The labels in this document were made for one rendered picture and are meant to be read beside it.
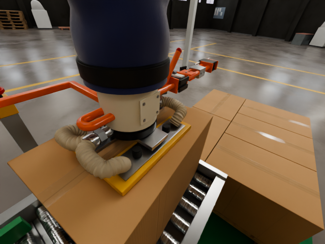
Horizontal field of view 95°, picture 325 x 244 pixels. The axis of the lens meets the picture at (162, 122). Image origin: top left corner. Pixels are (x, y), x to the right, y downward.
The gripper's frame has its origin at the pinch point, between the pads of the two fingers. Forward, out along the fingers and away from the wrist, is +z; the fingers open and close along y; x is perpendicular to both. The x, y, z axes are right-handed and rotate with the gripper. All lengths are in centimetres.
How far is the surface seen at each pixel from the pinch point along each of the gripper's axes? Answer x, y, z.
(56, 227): 58, 53, -17
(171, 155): 25.2, 13.1, 16.3
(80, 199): 50, 13, 7
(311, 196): -32, 54, 74
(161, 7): 25.2, -23.3, 10.4
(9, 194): 74, 107, -108
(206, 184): -2, 54, 25
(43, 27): -400, 75, -1269
